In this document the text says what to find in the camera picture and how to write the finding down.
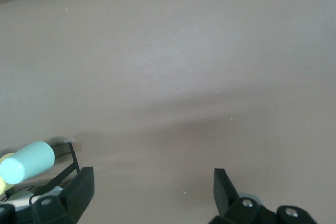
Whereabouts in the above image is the yellow cup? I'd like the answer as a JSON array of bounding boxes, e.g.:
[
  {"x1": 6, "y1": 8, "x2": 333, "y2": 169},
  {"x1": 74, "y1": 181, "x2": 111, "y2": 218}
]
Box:
[{"x1": 0, "y1": 152, "x2": 17, "y2": 195}]

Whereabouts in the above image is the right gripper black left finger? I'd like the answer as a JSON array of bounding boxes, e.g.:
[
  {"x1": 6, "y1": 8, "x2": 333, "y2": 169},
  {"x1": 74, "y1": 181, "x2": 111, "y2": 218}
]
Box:
[{"x1": 0, "y1": 166, "x2": 95, "y2": 224}]

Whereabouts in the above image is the black wire cup rack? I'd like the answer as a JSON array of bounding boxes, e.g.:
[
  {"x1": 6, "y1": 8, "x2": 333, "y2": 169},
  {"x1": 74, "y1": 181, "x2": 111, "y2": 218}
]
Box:
[{"x1": 0, "y1": 141, "x2": 81, "y2": 210}]

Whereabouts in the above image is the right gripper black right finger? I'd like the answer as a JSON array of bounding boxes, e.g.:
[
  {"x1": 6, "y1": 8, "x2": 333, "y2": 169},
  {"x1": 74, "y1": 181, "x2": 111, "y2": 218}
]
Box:
[{"x1": 208, "y1": 168, "x2": 316, "y2": 224}]

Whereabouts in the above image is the mint green cup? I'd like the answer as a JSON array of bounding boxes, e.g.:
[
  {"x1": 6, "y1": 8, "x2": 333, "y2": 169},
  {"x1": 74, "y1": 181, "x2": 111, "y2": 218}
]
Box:
[{"x1": 0, "y1": 141, "x2": 55, "y2": 185}]

